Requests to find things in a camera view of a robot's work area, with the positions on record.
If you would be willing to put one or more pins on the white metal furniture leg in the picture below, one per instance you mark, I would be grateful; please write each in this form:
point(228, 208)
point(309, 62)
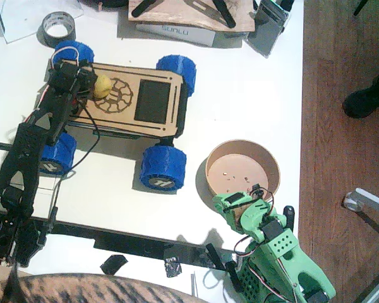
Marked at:
point(376, 200)

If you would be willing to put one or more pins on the round tan cardboard bowl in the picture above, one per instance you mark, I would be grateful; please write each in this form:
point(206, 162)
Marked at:
point(240, 170)

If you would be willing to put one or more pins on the black tape piece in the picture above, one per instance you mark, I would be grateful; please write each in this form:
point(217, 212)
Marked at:
point(113, 264)

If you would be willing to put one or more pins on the brown wooden board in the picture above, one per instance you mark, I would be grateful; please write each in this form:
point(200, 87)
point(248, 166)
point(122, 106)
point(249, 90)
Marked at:
point(183, 17)

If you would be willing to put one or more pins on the wide black flat bar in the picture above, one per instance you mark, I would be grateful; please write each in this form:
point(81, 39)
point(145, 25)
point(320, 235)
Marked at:
point(129, 244)

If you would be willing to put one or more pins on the clear round caster cup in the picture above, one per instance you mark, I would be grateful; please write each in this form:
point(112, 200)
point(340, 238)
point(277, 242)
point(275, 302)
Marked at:
point(352, 203)

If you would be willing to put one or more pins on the tiger striped cloth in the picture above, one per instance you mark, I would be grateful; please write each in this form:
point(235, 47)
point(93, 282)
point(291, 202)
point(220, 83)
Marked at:
point(82, 288)

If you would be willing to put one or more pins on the black round object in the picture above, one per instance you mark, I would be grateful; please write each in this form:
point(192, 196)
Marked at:
point(110, 2)

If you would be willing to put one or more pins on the black shoe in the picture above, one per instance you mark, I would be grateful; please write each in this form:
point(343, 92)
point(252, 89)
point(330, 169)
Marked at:
point(366, 98)

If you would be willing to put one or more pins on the yellow ball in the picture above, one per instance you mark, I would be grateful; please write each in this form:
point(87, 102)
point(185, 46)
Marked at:
point(103, 86)

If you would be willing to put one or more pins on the white paper sheet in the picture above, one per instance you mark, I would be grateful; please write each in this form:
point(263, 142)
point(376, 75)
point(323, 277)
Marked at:
point(208, 284)
point(22, 19)

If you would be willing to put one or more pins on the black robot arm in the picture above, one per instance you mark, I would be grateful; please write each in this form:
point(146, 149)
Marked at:
point(25, 148)

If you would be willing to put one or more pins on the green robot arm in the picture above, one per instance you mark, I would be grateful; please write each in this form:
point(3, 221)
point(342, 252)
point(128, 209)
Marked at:
point(287, 268)

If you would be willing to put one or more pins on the white SUNLU box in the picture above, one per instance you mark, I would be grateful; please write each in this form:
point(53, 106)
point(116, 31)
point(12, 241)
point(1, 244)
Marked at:
point(177, 33)

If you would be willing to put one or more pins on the grey duct tape roll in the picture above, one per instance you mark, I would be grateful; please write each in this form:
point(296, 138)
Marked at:
point(50, 22)

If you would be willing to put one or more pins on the black stick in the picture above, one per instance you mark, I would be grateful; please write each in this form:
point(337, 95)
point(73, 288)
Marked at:
point(360, 7)

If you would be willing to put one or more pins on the crumpled foil tape piece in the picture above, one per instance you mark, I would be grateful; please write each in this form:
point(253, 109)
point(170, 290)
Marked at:
point(173, 267)

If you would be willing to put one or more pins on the black stand leg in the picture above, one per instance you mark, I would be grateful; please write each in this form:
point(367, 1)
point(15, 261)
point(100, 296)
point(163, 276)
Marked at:
point(225, 14)
point(143, 7)

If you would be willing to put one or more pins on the grey metallic device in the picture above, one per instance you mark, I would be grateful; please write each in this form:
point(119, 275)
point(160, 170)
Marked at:
point(267, 34)

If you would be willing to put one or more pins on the blue ribbed rover wheel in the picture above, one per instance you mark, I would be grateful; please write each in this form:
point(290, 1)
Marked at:
point(164, 164)
point(61, 151)
point(82, 50)
point(178, 67)

